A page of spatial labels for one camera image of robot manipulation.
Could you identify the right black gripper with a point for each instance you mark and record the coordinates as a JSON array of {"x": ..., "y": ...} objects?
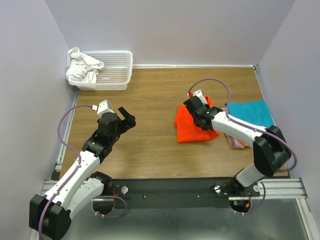
[{"x": 207, "y": 106}]

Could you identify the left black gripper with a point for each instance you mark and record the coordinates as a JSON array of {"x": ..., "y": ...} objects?
[{"x": 130, "y": 120}]

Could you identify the orange t shirt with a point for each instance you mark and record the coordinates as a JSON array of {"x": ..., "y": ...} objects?
[{"x": 187, "y": 131}]

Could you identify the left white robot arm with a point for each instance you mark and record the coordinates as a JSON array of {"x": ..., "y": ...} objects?
[{"x": 51, "y": 214}]

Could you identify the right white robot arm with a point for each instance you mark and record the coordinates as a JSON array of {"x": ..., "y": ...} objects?
[{"x": 270, "y": 150}]

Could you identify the pink folded t shirt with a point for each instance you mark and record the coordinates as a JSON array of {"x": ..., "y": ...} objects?
[{"x": 234, "y": 143}]

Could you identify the white plastic basket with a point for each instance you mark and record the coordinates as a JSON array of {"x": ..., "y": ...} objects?
[{"x": 115, "y": 75}]

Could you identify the teal folded t shirt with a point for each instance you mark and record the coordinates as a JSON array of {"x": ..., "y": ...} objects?
[{"x": 253, "y": 112}]

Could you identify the white t shirt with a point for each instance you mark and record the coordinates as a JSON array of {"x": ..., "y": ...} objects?
[{"x": 82, "y": 68}]

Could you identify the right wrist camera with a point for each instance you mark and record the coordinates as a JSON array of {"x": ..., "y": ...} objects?
[{"x": 199, "y": 94}]

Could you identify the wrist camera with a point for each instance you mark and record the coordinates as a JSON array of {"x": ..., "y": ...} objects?
[
  {"x": 199, "y": 94},
  {"x": 102, "y": 108}
]

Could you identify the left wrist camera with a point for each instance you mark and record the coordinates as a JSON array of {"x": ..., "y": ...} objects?
[{"x": 102, "y": 108}]

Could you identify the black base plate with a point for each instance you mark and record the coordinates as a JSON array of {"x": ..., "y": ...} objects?
[{"x": 174, "y": 193}]

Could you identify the aluminium frame rail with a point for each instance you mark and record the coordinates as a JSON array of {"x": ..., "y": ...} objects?
[{"x": 282, "y": 188}]

